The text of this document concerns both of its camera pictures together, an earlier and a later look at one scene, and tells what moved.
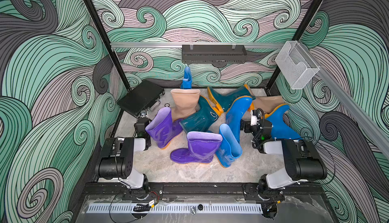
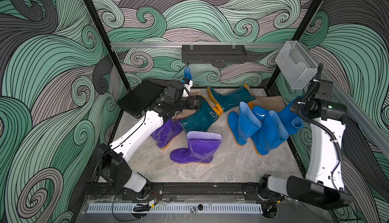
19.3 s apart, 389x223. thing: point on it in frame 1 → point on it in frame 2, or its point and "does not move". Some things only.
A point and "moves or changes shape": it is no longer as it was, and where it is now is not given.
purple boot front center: (202, 147) does not move
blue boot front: (229, 149) moves or changes shape
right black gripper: (246, 125) → (293, 107)
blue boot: (280, 130) → (294, 121)
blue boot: (187, 82) does not move
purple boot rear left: (162, 127) does not move
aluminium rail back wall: (240, 44) does not move
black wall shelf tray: (210, 53) does not move
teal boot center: (205, 115) does not move
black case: (146, 96) does not move
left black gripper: (134, 125) → (190, 100)
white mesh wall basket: (297, 66) does not move
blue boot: (234, 114) moves or changes shape
